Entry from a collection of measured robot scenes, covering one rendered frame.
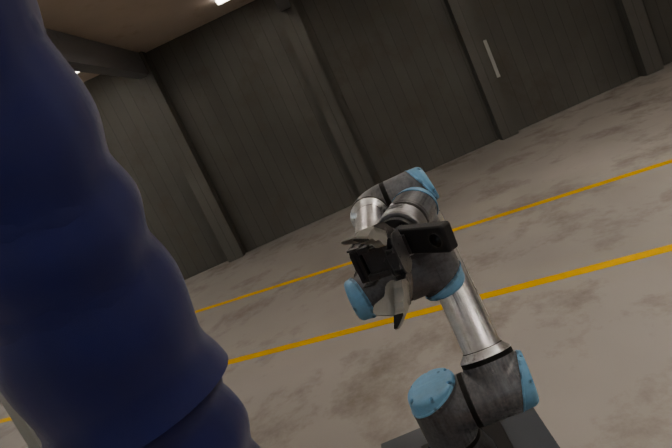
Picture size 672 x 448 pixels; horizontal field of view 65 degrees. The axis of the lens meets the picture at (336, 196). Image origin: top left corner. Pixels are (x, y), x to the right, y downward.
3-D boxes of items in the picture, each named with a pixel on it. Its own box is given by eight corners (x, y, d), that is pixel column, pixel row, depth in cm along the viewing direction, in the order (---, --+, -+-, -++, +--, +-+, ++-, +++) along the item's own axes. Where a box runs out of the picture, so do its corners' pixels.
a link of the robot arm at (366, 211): (344, 194, 169) (336, 289, 104) (380, 178, 167) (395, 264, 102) (360, 225, 172) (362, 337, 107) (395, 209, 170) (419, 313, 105)
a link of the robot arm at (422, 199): (448, 219, 109) (428, 176, 107) (438, 243, 98) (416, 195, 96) (407, 233, 113) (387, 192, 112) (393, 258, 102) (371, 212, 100)
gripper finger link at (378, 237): (327, 248, 78) (357, 260, 85) (362, 237, 75) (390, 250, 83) (324, 229, 79) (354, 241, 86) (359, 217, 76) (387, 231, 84)
